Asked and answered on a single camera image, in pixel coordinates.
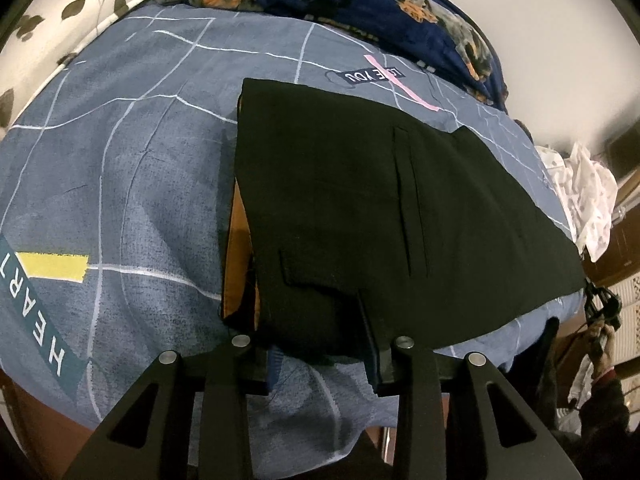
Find navy dog-print blanket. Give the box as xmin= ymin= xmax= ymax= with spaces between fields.
xmin=152 ymin=0 xmax=509 ymax=111

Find blue grid-print bedsheet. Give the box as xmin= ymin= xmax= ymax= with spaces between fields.
xmin=0 ymin=2 xmax=587 ymax=443

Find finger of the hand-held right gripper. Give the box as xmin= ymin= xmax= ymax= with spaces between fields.
xmin=583 ymin=280 xmax=623 ymax=332

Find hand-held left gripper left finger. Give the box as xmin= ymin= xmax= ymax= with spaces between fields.
xmin=62 ymin=334 xmax=284 ymax=480

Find person's right hand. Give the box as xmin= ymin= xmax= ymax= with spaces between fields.
xmin=586 ymin=321 xmax=620 ymax=380

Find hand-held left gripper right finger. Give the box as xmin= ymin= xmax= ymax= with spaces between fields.
xmin=357 ymin=294 xmax=584 ymax=480

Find black pants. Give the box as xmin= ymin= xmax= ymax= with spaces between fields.
xmin=220 ymin=77 xmax=587 ymax=397

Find white floral pillow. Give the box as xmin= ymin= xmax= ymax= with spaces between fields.
xmin=0 ymin=0 xmax=169 ymax=136

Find white patterned cloth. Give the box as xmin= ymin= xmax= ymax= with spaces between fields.
xmin=534 ymin=141 xmax=622 ymax=263

